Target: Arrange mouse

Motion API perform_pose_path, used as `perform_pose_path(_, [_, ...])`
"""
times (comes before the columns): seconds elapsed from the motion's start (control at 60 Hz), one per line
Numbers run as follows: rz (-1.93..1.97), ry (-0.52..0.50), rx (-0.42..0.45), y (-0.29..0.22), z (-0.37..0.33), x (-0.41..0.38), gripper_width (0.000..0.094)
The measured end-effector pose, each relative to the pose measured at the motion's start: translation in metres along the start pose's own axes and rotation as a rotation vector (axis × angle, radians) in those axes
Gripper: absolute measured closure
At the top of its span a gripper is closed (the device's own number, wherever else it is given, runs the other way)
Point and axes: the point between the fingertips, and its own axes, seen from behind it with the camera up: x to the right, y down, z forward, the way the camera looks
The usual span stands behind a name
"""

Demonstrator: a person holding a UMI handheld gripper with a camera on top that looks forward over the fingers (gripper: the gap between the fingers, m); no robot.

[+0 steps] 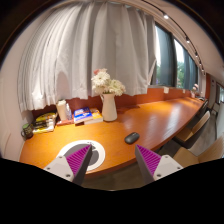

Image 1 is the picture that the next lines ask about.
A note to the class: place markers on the near wooden chair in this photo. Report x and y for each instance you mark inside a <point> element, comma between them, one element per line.
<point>215,151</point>

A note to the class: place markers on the window with dark frame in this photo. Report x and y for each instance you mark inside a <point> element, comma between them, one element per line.
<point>174,65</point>

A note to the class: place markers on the round white grey mouse pad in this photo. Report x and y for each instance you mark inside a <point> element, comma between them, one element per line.
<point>98,152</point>

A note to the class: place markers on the wooden chair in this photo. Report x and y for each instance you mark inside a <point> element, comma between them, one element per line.
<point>187,137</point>
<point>215,151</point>

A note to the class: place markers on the white pink flower bouquet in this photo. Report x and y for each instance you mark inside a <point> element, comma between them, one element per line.
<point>102,83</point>

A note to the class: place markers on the yellow orange book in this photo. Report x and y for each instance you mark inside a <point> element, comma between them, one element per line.
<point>96,117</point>

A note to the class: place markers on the white tissue pack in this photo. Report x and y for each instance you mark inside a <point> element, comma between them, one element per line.
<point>63,110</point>

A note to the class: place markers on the white curtain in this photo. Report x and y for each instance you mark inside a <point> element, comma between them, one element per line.
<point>74,40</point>

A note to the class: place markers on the black computer mouse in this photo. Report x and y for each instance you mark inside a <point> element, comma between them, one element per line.
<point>131,138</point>

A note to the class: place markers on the blue book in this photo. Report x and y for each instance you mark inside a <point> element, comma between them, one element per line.
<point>81,115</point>

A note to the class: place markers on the yellow snack package stack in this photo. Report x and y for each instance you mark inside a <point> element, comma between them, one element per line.
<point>44,123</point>

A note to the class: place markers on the white ceramic vase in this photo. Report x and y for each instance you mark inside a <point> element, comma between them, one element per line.
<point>109,112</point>

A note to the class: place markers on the ceiling track light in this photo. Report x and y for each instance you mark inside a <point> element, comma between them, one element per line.
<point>166,20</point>

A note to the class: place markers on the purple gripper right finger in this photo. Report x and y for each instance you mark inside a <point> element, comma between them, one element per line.
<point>153,166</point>

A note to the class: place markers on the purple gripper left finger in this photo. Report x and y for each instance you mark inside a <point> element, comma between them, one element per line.
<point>72,167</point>

